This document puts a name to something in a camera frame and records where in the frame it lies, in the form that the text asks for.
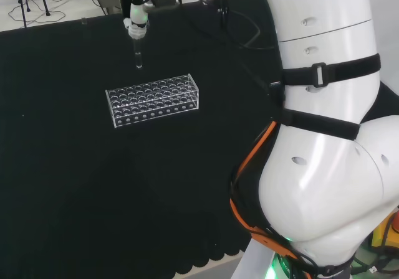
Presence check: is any clear plastic test tube rack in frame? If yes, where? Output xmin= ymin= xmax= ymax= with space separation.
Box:
xmin=105 ymin=72 xmax=200 ymax=129

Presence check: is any black looped cable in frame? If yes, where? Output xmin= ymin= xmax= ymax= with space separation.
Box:
xmin=199 ymin=0 xmax=280 ymax=50

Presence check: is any yellow stop button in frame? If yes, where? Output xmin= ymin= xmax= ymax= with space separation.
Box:
xmin=370 ymin=209 xmax=399 ymax=249

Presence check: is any clear glass test tube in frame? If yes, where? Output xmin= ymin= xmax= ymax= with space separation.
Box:
xmin=133 ymin=37 xmax=144 ymax=70

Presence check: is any thin black floor cable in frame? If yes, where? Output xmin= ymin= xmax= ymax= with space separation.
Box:
xmin=6 ymin=0 xmax=96 ymax=25

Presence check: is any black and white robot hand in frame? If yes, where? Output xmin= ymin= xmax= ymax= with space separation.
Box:
xmin=122 ymin=0 xmax=156 ymax=40

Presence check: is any orange cable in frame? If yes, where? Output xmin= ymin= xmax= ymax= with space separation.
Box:
xmin=229 ymin=120 xmax=300 ymax=266

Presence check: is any black bench cloth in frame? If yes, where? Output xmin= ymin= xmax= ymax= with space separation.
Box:
xmin=0 ymin=0 xmax=399 ymax=277

